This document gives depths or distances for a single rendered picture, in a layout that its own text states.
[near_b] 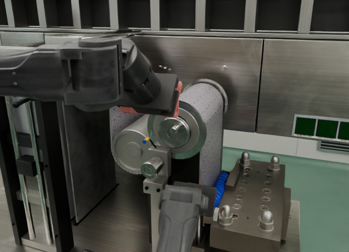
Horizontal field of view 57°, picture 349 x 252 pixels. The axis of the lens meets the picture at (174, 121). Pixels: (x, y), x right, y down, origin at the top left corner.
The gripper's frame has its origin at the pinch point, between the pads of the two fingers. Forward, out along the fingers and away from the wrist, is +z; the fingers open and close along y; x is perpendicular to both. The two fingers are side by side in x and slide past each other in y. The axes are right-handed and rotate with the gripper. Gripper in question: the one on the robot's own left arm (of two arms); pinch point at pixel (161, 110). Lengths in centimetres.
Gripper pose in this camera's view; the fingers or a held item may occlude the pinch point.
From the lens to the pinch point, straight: 61.8
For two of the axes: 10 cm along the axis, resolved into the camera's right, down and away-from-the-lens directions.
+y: 9.4, 1.0, -3.4
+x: 2.2, -9.2, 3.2
